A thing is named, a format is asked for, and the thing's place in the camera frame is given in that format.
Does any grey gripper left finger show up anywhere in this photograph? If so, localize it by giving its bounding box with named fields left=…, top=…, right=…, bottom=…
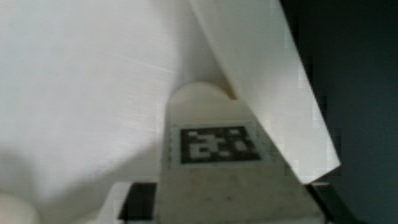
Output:
left=93, top=181, right=156, bottom=224

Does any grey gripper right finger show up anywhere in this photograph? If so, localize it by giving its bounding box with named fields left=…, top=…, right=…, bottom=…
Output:
left=308, top=182, right=363, bottom=224

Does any white table leg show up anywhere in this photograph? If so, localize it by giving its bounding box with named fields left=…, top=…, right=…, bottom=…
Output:
left=155, top=82, right=327, bottom=224

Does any white square tabletop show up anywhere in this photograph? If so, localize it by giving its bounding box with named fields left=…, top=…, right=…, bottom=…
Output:
left=0, top=0, right=339, bottom=224

